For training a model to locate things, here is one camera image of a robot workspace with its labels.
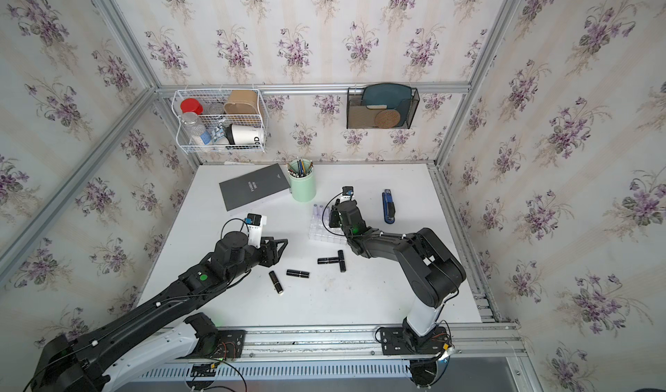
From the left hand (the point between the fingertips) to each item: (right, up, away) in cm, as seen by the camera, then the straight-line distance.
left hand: (285, 244), depth 77 cm
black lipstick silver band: (+13, -8, +11) cm, 19 cm away
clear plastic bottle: (-34, +37, +13) cm, 53 cm away
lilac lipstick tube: (+8, +8, +18) cm, 22 cm away
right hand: (+16, +10, +16) cm, 25 cm away
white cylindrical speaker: (-18, +36, +16) cm, 44 cm away
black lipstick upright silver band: (+17, -9, +11) cm, 23 cm away
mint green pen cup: (+3, +20, +19) cm, 27 cm away
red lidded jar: (-37, +47, +15) cm, 62 cm away
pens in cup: (+1, +24, +24) cm, 34 cm away
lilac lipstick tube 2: (+10, +9, +17) cm, 21 cm away
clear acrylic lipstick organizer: (+9, +1, +19) cm, 21 cm away
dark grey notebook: (-20, +17, +31) cm, 40 cm away
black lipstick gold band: (-4, -14, +7) cm, 16 cm away
